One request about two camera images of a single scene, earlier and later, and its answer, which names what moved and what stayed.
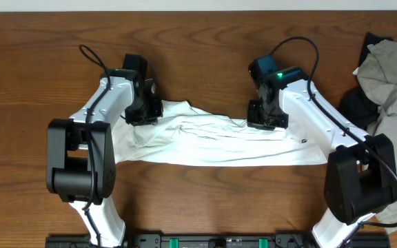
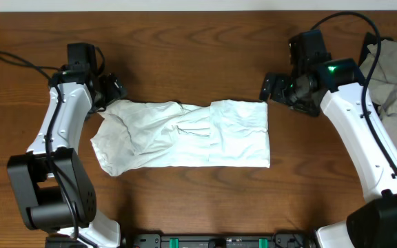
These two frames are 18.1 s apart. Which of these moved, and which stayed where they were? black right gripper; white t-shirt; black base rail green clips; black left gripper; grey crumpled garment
Moved: white t-shirt; black left gripper; black right gripper
Stayed: black base rail green clips; grey crumpled garment
